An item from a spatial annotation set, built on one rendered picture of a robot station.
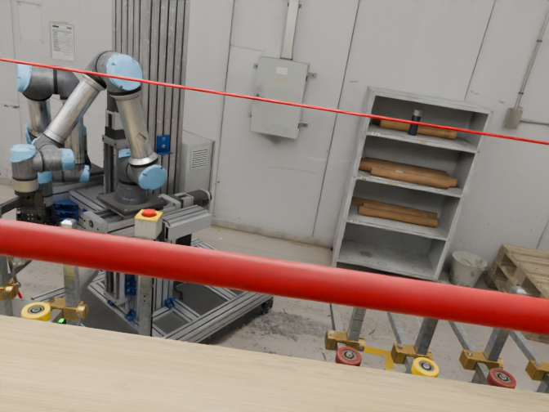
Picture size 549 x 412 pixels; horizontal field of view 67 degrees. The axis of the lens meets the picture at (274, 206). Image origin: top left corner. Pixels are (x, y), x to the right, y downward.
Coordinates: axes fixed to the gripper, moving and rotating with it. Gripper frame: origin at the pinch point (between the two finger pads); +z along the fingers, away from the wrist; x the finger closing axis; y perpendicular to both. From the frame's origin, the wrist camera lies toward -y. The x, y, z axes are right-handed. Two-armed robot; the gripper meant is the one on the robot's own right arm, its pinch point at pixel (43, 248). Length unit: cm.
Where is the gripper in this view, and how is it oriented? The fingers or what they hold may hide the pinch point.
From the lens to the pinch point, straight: 203.7
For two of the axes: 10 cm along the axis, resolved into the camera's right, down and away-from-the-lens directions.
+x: -9.9, -1.5, -0.2
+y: 0.4, -3.7, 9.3
